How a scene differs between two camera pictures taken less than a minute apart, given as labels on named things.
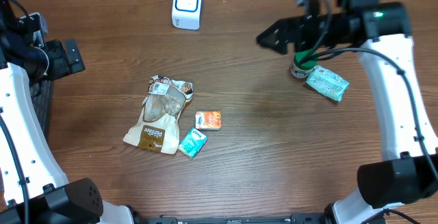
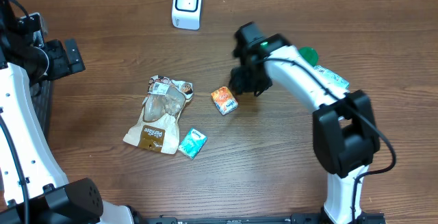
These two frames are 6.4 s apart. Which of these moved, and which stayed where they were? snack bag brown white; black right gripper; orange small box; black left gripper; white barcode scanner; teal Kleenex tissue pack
Moved: orange small box; black right gripper
Stayed: white barcode scanner; snack bag brown white; black left gripper; teal Kleenex tissue pack
